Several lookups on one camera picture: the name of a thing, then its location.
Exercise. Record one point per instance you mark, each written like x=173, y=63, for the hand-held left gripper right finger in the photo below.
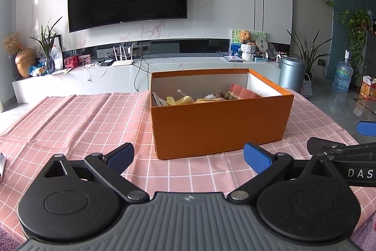
x=258, y=159

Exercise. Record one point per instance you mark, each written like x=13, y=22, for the green blue painting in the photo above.
x=234, y=48

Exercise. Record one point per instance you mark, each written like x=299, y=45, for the green white card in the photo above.
x=261, y=34

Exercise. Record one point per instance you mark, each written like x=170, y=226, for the stacked flat books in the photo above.
x=232, y=58

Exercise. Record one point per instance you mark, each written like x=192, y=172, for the silver yellow packet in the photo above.
x=207, y=99

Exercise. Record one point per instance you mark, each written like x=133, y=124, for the white paper sheets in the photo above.
x=62, y=71

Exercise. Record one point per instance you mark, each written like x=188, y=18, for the white television cabinet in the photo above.
x=111, y=80

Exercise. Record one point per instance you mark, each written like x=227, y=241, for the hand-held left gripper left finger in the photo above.
x=122, y=155

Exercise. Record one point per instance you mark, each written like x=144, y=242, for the silver trash can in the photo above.
x=291, y=74

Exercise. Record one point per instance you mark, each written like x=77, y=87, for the yellow zigzag-edged cloth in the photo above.
x=179, y=101

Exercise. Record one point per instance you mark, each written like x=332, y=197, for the brown plush toy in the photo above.
x=224, y=95

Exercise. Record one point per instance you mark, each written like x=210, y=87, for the round white paper fan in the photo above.
x=260, y=45

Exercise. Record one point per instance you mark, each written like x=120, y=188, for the black set-top device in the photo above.
x=107, y=62

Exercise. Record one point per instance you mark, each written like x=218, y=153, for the pink checked tablecloth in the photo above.
x=73, y=121

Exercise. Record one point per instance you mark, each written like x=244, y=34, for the brown teddy bear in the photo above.
x=244, y=35

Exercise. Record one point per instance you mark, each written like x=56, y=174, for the orange cardboard box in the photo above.
x=217, y=127

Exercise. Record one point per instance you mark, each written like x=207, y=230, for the red patterned gift bag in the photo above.
x=367, y=89

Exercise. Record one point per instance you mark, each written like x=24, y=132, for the blue snack bag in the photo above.
x=37, y=70

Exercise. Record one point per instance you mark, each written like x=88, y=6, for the wall outlet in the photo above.
x=321, y=62

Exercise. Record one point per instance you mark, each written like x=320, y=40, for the white router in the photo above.
x=122, y=63

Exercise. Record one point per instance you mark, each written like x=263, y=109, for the dried flower bunch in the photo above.
x=11, y=43

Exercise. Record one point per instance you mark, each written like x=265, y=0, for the red box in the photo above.
x=84, y=60
x=71, y=62

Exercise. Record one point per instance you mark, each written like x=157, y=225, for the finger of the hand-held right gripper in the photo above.
x=318, y=144
x=367, y=128

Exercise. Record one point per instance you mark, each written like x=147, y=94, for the gold vase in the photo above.
x=25, y=62

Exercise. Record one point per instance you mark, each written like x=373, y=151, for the pink sponge cloth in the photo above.
x=243, y=92

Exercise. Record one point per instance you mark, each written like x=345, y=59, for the decorative plate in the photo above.
x=271, y=50

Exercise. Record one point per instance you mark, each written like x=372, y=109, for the long-leaved potted plant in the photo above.
x=308, y=55

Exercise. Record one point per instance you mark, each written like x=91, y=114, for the tall leafy vine plant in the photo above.
x=357, y=30

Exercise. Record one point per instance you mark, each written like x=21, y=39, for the green plant in glass vase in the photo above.
x=48, y=64

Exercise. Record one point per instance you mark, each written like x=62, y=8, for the white ruffled pot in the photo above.
x=248, y=47
x=247, y=56

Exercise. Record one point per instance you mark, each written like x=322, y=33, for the black picture frame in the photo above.
x=58, y=54

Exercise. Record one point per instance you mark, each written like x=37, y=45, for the woven basket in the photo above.
x=306, y=86

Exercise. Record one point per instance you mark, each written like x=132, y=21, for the blue water bottle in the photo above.
x=342, y=74

